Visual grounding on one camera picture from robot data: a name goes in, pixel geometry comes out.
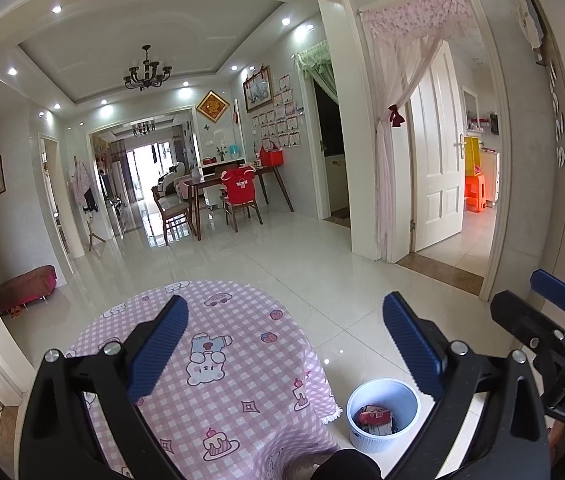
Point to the wooden chair with grey seat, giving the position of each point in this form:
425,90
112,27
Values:
172,210

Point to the light grey sofa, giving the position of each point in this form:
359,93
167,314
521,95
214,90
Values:
172,180

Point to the pink hanging garment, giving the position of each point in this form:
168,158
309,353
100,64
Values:
81,180

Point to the red diamond wall decoration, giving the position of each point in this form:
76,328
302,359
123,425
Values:
211,106

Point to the group of wall certificates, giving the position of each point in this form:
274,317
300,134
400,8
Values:
277,115

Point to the red shirt chair cover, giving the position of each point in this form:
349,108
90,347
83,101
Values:
238,185

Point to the pink lace door curtain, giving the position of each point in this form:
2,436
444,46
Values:
407,25

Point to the group of white wall decals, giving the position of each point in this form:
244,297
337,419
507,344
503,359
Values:
557,125

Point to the red brick-pattern snack packet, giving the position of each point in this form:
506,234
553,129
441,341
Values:
375,416

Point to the dark wooden dining table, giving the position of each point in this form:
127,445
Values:
207,181

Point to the small black chandelier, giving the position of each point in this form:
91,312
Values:
143,128

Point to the orange plastic stool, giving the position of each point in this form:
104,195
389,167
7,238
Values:
476,192

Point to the white drawer cabinet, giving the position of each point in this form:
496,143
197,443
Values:
492,175

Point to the person's right hand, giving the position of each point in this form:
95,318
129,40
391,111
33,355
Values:
555,442

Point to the white panel door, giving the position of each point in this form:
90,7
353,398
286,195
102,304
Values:
437,160

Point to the orange slippers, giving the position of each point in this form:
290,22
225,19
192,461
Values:
15,310

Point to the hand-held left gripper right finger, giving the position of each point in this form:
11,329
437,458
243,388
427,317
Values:
412,345

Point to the person's dark clothing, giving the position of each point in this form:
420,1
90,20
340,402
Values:
347,465

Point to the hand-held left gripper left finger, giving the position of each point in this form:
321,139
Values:
160,345

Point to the wooden coat stand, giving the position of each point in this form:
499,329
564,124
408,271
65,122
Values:
95,232

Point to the white round bin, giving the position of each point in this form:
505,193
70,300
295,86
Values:
362,442

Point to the green door curtain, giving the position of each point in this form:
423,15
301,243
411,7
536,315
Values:
320,70

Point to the wood-framed wall painting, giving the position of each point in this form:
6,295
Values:
258,89

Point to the dark red bench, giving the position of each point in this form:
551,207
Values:
27,287

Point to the red hanging ornament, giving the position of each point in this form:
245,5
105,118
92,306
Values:
235,114

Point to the large black chandelier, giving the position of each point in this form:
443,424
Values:
146,74

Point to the dark red curtain bow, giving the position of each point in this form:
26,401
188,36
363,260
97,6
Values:
396,116

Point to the wooden chair with red cover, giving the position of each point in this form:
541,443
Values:
240,208

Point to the red basket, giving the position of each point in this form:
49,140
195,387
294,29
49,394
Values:
271,156

